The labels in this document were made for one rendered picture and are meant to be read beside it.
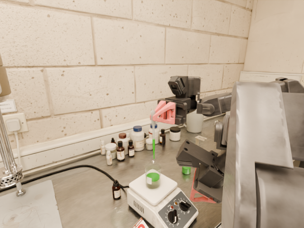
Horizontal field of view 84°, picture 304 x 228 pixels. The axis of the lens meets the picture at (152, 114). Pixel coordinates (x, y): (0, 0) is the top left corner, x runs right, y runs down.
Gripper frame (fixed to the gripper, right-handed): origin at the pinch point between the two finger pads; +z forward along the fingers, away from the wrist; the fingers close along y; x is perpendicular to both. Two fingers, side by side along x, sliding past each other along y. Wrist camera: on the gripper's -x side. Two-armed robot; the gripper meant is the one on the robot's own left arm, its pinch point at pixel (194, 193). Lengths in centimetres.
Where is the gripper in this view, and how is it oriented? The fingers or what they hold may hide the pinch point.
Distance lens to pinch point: 54.6
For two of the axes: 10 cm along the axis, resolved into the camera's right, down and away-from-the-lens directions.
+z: -3.5, 7.2, 5.9
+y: -3.4, 4.9, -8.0
